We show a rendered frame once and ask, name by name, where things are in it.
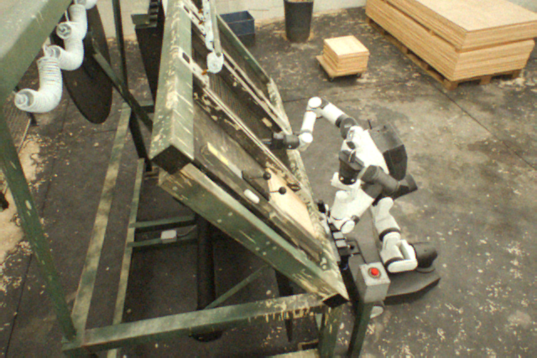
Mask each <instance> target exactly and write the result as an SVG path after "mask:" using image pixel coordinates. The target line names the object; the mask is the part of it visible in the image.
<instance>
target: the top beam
mask: <svg viewBox="0 0 537 358"><path fill-rule="evenodd" d="M181 1H182V2H183V4H184V5H185V6H186V7H187V8H188V9H189V10H190V12H191V8H189V6H188V5H187V4H186V3H185V2H184V0H168V3H167V10H166V19H165V26H164V41H163V48H162V55H161V63H160V71H159V84H158V92H157V100H156V107H155V115H154V122H153V129H152V137H151V144H150V151H149V160H151V161H152V162H154V163H156V164H157V165H158V166H160V168H162V169H163V170H164V171H165V172H166V173H168V174H170V175H173V174H175V173H176V172H178V171H179V169H182V168H184V167H185V166H186V165H187V164H188V163H190V162H192V161H193V104H192V71H191V70H190V69H189V68H188V67H187V66H186V65H184V64H183V62H182V61H181V60H180V59H179V47H181V48H182V50H183V51H184V52H185V53H186V54H188V55H189V56H190V57H191V58H192V38H191V19H190V18H188V17H187V16H186V14H185V13H184V11H183V10H182V9H181V7H180V2H181Z"/></svg>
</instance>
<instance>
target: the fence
mask: <svg viewBox="0 0 537 358"><path fill-rule="evenodd" d="M209 145H210V144H209V143H208V142H207V143H205V144H204V145H202V146H201V156H203V157H204V158H205V159H206V160H208V161H209V162H210V163H211V164H213V165H215V166H216V167H217V168H218V169H219V170H221V172H222V173H223V174H224V175H225V176H227V177H228V178H229V179H230V180H232V181H233V182H234V183H235V184H236V185H238V186H239V187H240V189H241V190H242V191H246V190H250V191H251V192H252V193H253V194H254V195H256V196H257V197H258V203H259V205H260V206H262V207H263V208H264V209H265V210H266V211H268V212H270V211H272V210H275V211H276V212H277V213H278V214H280V215H282V217H283V225H284V226H286V227H287V228H288V229H289V230H290V231H292V232H293V233H294V234H296V236H297V237H299V238H300V239H301V240H302V241H303V242H304V243H305V244H306V245H307V246H309V247H311V248H312V249H313V251H314V252H316V253H317V254H319V253H321V252H323V247H322V245H321V243H320V242H319V241H318V240H317V239H315V238H314V237H313V236H312V234H310V233H309V232H308V231H307V230H306V229H305V228H304V227H303V226H302V225H301V224H299V223H298V222H297V221H296V220H295V219H294V218H293V217H292V216H291V215H289V214H288V213H287V212H286V211H285V210H284V209H282V208H281V207H280V206H278V204H277V203H276V202H275V201H274V200H272V199H271V198H270V197H269V199H270V201H267V200H266V199H265V198H264V197H263V196H261V195H260V194H259V193H258V192H257V191H255V190H254V189H253V187H252V186H251V185H250V184H248V183H247V182H246V181H244V180H243V179H242V175H241V170H239V169H238V168H237V167H236V166H235V165H234V164H233V163H231V162H230V161H229V160H227V159H226V158H225V157H224V156H222V157H223V158H224V159H225V160H226V161H227V163H229V165H227V164H226V163H224V162H223V161H222V160H221V155H222V154H221V153H220V152H219V151H218V150H217V149H216V148H215V150H216V151H217V156H216V154H215V153H214V152H213V151H211V150H210V149H209ZM210 146H211V145H210ZM211 147H212V148H214V147H213V146H211Z"/></svg>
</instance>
